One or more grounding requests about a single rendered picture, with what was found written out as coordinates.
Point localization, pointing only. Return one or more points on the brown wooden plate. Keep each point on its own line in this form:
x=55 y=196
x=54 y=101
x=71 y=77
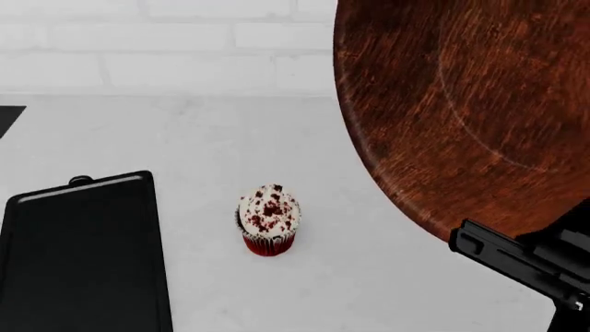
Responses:
x=461 y=103

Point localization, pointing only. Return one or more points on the black baking tray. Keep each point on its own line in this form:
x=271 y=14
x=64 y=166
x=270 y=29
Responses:
x=83 y=256

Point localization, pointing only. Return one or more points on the red velvet frosted cupcake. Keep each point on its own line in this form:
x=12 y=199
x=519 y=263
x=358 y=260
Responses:
x=269 y=216

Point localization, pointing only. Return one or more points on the black cooktop panel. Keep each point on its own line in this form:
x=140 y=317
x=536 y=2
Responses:
x=9 y=119

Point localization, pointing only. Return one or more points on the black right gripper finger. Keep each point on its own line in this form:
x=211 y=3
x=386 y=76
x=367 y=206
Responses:
x=569 y=230
x=498 y=250

